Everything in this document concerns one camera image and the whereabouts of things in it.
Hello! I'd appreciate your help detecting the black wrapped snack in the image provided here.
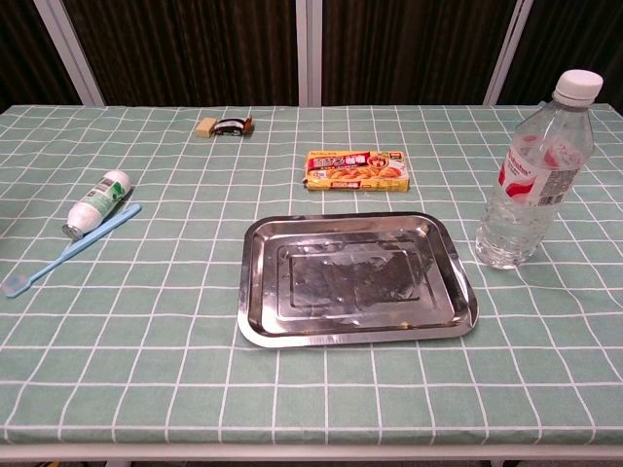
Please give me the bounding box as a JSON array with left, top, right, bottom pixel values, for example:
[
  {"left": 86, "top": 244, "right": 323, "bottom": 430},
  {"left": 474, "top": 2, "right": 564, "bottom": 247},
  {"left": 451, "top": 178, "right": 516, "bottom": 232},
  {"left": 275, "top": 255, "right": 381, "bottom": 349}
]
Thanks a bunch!
[{"left": 213, "top": 115, "right": 256, "bottom": 138}]

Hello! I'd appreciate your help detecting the clear plastic water bottle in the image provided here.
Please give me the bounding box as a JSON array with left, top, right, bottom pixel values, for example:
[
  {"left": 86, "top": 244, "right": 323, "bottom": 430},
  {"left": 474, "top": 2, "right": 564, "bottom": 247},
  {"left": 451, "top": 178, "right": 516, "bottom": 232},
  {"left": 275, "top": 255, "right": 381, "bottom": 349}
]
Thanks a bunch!
[{"left": 474, "top": 68, "right": 605, "bottom": 271}]

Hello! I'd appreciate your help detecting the green checkered tablecloth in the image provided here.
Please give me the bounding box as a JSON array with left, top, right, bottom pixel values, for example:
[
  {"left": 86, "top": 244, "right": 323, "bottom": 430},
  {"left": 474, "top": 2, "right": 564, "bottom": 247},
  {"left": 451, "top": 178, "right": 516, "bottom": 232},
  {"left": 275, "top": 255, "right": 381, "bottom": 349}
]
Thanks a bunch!
[{"left": 0, "top": 104, "right": 623, "bottom": 447}]

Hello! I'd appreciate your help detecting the rectangular metal tray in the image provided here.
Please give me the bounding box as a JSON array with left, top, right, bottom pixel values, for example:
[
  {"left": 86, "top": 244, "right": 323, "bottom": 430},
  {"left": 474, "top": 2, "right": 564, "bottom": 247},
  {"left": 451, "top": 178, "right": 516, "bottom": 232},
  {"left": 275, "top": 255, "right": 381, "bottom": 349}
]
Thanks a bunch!
[{"left": 237, "top": 211, "right": 480, "bottom": 349}]

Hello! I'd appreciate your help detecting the light blue toothbrush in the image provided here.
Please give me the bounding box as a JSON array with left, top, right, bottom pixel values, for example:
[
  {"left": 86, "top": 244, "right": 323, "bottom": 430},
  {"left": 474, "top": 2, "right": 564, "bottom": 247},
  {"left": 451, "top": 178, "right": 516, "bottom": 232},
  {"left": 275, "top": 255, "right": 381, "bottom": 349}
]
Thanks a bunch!
[{"left": 1, "top": 202, "right": 142, "bottom": 299}]

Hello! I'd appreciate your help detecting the white green-labelled small bottle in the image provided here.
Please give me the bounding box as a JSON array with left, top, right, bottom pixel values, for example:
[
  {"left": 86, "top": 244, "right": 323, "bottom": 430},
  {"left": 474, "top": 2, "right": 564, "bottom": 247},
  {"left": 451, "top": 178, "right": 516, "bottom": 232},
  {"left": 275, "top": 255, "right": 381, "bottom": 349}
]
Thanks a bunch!
[{"left": 61, "top": 169, "right": 133, "bottom": 240}]

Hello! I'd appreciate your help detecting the yellow curry roux box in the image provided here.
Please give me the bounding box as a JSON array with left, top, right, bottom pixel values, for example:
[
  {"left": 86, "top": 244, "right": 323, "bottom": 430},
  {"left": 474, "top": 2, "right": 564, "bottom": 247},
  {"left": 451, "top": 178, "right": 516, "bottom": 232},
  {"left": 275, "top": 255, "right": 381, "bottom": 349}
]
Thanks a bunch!
[{"left": 304, "top": 149, "right": 411, "bottom": 193}]

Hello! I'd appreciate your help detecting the white folding screen frame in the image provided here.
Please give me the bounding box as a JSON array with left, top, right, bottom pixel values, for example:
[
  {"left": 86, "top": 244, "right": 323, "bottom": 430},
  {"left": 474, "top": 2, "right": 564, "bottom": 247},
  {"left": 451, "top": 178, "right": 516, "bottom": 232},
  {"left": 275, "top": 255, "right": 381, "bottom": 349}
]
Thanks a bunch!
[{"left": 32, "top": 0, "right": 535, "bottom": 108}]

